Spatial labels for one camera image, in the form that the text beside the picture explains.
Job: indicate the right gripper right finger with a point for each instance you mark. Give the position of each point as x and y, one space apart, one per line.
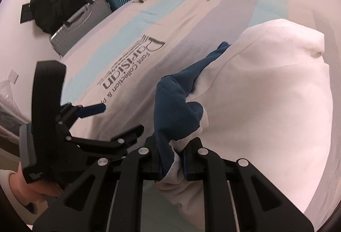
237 196

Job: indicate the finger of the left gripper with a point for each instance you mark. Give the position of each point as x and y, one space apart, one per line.
118 145
69 113

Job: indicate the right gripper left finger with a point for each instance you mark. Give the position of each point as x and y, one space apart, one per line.
105 198

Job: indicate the white and navy hoodie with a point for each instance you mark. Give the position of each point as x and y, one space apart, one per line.
265 98

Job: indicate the cream sleeved left forearm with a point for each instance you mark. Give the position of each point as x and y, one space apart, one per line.
29 209

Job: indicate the person's left hand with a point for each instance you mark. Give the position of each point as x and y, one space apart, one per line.
35 192

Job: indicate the clear plastic bag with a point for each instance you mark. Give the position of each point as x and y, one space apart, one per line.
11 117

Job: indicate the silver hard suitcase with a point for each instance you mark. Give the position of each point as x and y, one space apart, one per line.
78 25

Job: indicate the black backpack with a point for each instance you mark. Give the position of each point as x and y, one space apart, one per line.
50 15

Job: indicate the striped printed bed sheet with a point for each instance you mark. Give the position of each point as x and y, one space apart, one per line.
121 61

